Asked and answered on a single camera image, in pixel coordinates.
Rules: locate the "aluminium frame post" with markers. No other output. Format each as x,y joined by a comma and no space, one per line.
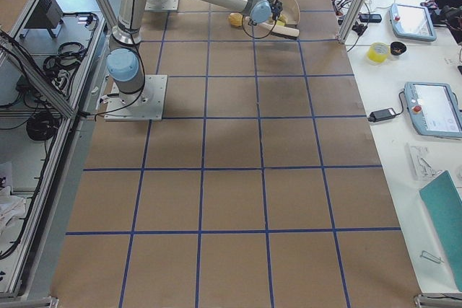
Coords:
355,1

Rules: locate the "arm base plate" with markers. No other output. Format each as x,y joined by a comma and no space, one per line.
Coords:
161,5
149,106

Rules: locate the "lower teach pendant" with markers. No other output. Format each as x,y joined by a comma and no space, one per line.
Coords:
433,109

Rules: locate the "upper teach pendant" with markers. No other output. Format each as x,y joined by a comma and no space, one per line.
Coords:
412,22

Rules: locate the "teach pendant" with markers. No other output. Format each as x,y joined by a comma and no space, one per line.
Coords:
433,109
412,22

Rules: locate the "beige hand brush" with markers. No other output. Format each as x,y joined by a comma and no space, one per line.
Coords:
275,30

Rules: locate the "beige plastic dustpan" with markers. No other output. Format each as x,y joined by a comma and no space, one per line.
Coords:
290,14

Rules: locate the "teal folder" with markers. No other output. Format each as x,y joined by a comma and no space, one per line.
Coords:
443,203

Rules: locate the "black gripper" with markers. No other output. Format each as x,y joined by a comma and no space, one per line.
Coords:
277,7

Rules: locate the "black power adapter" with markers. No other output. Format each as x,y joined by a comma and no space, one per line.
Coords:
382,115

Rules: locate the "yellow tape roll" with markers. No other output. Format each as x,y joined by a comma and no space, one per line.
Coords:
378,52

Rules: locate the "brown toy bread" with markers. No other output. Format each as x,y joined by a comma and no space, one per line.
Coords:
235,20

